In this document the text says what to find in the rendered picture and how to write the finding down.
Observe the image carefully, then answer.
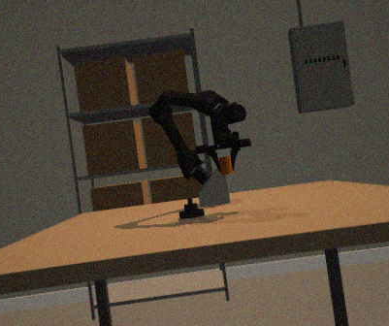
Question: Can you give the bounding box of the orange knob with d-shaped hole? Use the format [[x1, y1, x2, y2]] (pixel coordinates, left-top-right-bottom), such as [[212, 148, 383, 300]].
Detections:
[[219, 156, 233, 175]]

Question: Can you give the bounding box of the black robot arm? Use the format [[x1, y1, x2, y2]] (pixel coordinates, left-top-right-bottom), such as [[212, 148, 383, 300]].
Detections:
[[148, 89, 246, 186]]

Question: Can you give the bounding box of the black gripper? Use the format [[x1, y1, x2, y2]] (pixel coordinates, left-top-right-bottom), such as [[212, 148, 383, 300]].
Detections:
[[196, 125, 251, 172]]

